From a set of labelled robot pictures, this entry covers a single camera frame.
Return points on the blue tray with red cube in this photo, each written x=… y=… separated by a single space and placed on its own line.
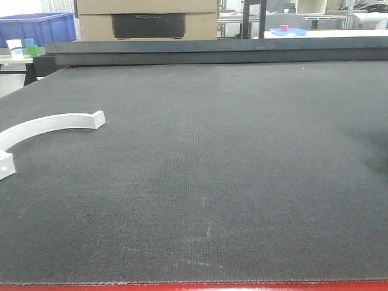
x=286 y=30

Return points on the large blue plastic crate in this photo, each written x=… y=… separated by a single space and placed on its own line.
x=41 y=27

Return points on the white curved PVC pipe clamp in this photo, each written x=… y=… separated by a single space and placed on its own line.
x=38 y=126

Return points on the cardboard box with black print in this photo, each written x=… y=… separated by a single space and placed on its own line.
x=147 y=20

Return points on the dark grey table mat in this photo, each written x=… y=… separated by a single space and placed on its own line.
x=201 y=173

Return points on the green plastic cup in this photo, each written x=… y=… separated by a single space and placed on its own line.
x=33 y=51

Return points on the blue plastic cup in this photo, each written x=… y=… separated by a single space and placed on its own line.
x=29 y=42

